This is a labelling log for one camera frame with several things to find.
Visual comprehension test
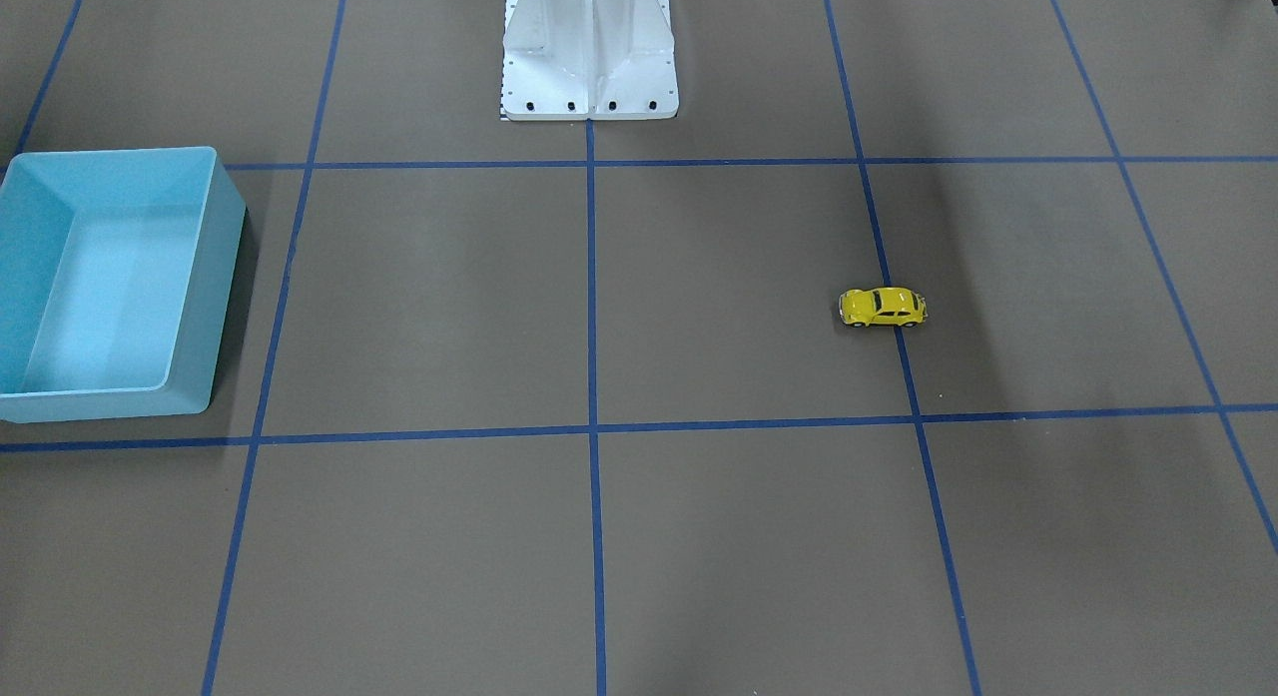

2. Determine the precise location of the yellow beetle toy car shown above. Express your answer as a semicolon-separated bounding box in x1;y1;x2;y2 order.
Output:
836;287;928;329

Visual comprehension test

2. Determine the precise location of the light blue plastic bin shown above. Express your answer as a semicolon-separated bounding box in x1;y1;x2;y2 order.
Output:
1;146;247;423

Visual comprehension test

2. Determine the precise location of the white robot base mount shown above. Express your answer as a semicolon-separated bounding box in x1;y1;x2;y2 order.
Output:
498;0;680;123

